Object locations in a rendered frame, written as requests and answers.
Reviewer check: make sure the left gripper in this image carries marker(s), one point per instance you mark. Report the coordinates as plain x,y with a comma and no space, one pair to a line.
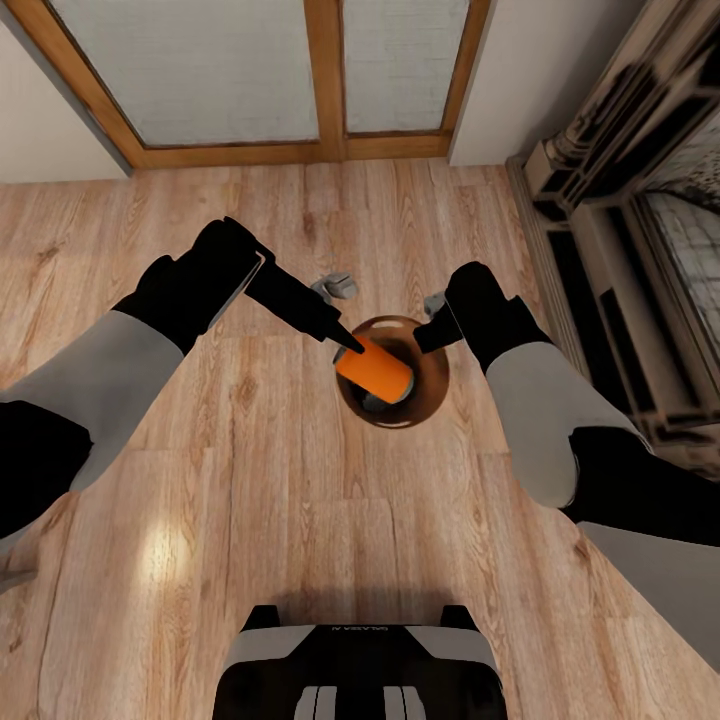
304,310

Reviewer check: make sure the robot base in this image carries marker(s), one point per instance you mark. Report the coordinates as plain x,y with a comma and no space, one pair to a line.
452,666

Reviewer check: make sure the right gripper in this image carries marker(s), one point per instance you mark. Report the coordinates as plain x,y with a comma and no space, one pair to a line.
434,336

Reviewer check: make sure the trash can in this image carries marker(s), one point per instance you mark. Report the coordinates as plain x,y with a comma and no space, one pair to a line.
432,372

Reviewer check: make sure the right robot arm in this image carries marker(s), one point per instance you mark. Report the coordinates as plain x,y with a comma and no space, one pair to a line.
656,523

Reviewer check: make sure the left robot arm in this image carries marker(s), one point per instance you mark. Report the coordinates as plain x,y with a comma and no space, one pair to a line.
63,425

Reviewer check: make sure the can of soda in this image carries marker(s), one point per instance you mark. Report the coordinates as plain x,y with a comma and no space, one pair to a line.
368,401
375,370

